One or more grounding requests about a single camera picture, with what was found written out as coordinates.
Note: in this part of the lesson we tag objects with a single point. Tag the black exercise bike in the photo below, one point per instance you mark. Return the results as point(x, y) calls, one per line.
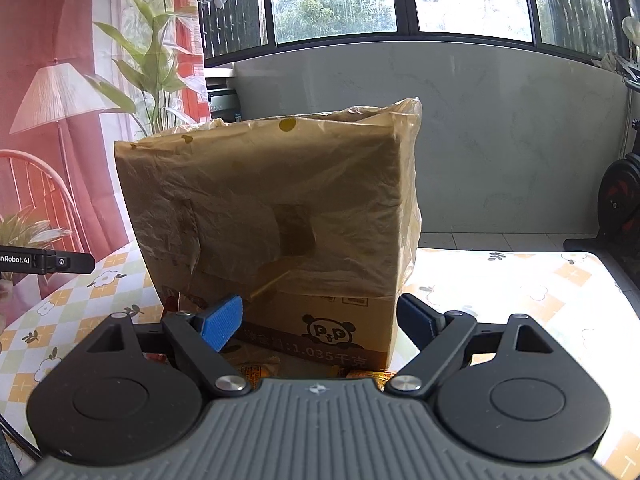
point(617, 190)

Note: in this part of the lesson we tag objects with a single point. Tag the person's trouser leg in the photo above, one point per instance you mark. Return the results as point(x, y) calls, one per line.
point(7, 462)

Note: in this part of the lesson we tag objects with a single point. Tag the yellow plastic bag liner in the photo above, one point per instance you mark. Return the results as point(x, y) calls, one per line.
point(260, 195)

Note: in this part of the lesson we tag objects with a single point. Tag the orange printed snack packet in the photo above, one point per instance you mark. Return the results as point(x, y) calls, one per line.
point(257, 370)

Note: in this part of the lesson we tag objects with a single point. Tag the white round hanging object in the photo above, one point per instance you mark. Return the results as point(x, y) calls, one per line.
point(631, 29)

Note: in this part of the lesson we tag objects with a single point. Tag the pale cloth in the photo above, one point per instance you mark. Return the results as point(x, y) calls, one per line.
point(615, 65)

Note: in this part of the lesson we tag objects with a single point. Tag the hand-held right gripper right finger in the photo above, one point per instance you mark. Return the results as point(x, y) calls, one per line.
point(417, 320)

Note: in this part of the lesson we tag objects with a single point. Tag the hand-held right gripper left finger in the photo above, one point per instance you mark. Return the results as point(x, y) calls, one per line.
point(222, 322)

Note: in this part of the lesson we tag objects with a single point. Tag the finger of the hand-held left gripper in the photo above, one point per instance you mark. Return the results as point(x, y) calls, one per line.
point(70, 262)

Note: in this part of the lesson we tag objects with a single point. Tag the brown cardboard box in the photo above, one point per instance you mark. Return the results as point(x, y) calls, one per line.
point(325, 320)

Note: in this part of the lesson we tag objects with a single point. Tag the orange candy packet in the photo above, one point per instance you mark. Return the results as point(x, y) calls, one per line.
point(360, 374)

